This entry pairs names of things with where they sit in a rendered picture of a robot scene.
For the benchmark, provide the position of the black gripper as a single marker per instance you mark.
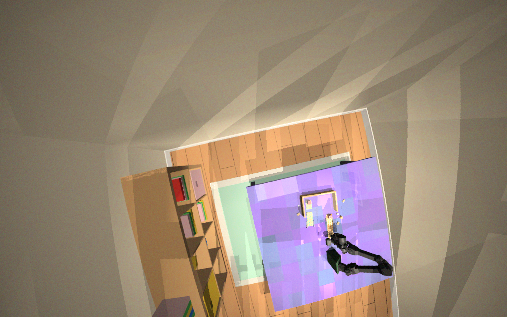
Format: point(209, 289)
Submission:
point(331, 241)

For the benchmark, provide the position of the cream strip with orange dots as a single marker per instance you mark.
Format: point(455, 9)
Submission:
point(329, 227)

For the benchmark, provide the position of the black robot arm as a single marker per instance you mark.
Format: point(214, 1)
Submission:
point(383, 268)

